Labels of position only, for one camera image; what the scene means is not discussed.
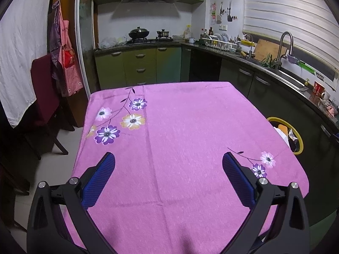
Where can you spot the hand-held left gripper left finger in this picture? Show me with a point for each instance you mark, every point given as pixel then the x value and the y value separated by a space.
pixel 99 180

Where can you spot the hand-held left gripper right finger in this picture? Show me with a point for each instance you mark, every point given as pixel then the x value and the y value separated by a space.
pixel 238 180

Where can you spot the yellow rimmed trash bin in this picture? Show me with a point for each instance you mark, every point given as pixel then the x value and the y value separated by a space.
pixel 294 148

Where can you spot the orange textured packet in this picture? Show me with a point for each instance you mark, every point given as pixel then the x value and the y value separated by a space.
pixel 284 131

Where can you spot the pink floral tablecloth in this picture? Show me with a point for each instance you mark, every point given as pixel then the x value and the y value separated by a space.
pixel 185 137

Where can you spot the dark base cabinets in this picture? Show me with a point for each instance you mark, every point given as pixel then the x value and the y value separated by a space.
pixel 264 90

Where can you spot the pink checked apron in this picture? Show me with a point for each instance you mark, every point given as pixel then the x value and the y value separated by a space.
pixel 71 82

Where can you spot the dark stone kitchen counter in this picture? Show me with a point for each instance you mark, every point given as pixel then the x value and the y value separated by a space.
pixel 315 103

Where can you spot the dark red chair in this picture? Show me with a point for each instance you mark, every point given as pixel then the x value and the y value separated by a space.
pixel 42 84

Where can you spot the green lower kitchen cabinets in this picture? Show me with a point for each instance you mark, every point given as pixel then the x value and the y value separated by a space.
pixel 111 68

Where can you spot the steel kitchen sink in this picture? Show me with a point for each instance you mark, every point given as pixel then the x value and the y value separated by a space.
pixel 286 76

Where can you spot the white cup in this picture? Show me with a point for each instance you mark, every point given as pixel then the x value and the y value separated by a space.
pixel 325 95

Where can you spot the green vegetables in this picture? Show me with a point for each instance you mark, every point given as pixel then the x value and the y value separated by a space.
pixel 267 62

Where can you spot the red mug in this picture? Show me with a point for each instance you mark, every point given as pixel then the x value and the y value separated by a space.
pixel 318 87

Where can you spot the wooden rolling pin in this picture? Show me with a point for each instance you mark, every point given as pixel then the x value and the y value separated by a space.
pixel 245 54

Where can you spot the purple sponge holder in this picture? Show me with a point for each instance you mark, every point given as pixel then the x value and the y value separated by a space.
pixel 291 58

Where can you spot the small steel faucet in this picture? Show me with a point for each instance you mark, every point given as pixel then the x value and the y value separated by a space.
pixel 250 47

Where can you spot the wooden cutting board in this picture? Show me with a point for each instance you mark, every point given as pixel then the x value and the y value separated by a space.
pixel 267 50

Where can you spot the dish rack with dishes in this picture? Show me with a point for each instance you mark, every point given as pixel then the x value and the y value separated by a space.
pixel 218 43

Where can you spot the clear plastic bags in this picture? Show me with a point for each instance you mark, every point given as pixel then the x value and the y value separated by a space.
pixel 111 42

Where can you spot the yellow kitchen tool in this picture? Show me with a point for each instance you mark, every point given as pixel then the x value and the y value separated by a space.
pixel 247 42

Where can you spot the purple apron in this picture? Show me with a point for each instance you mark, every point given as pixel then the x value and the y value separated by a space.
pixel 55 42

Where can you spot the white enamel mug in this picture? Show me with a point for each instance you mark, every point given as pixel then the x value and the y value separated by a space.
pixel 191 40

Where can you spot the tall steel faucet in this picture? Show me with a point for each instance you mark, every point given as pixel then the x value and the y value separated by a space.
pixel 290 42

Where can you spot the gas stove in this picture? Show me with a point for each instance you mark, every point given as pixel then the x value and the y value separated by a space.
pixel 153 41

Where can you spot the glass sliding door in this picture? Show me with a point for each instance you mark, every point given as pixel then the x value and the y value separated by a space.
pixel 86 31

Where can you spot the dark sauce bottles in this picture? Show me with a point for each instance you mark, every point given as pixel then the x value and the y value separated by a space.
pixel 208 33

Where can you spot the black wok with lid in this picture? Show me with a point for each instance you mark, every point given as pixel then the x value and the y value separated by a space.
pixel 139 33

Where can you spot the cooking oil bottle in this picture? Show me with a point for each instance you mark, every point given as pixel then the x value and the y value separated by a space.
pixel 187 33

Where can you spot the white hanging sheet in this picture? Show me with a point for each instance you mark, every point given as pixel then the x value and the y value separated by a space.
pixel 21 45

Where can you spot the small steel pot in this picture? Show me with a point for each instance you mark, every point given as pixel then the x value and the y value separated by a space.
pixel 163 33

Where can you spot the hanging grey ladle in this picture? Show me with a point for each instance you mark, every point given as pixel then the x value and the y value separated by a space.
pixel 219 19

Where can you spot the black hanging spatula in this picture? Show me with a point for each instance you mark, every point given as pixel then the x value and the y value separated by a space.
pixel 229 18

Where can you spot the white striped window blind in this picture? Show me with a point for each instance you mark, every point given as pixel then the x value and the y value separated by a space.
pixel 286 10

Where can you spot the white wall outlet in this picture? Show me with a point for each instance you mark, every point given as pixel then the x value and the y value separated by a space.
pixel 223 27

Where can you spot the pink wall decoration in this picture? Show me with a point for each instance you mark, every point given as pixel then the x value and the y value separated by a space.
pixel 213 10

